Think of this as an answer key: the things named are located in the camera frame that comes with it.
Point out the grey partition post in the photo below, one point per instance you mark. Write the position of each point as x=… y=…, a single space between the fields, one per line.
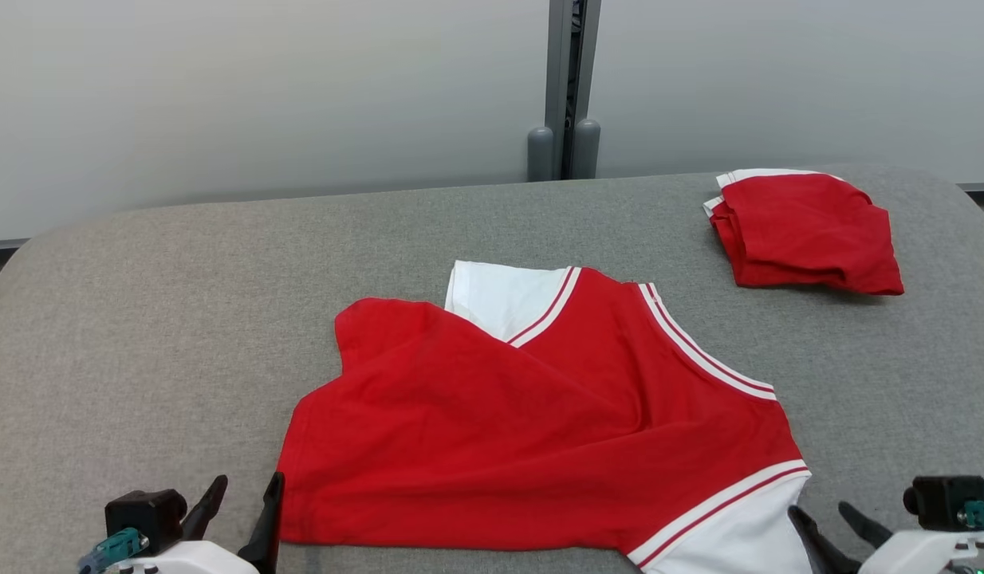
x=557 y=48

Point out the grey cylindrical post foot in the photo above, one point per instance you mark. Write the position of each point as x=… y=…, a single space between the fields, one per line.
x=540 y=155
x=588 y=151

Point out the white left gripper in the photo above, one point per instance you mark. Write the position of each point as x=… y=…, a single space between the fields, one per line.
x=197 y=558

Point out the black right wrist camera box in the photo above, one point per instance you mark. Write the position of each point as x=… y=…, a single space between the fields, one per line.
x=942 y=502

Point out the teal left camera connector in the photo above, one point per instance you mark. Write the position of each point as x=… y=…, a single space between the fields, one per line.
x=113 y=550

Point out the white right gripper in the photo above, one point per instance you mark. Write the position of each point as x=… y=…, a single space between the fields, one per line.
x=915 y=554

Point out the red jersey with white trim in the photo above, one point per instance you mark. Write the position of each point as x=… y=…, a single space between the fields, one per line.
x=500 y=430

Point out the red shorts with white stripe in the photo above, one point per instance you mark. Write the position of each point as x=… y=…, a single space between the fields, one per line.
x=811 y=231

